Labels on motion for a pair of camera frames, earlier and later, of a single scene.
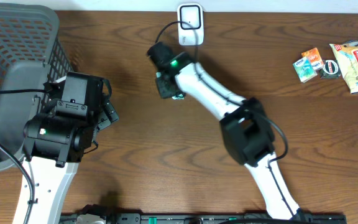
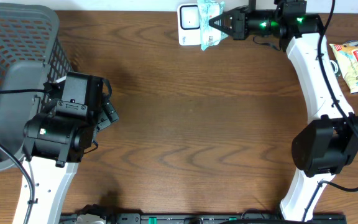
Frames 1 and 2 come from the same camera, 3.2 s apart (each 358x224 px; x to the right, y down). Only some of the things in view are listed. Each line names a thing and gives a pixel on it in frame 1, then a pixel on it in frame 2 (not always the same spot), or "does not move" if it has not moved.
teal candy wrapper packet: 166,87 → 209,35
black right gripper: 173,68 → 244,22
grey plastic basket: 20,48 does not move
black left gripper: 108,112 does not move
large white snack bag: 352,58 does not move
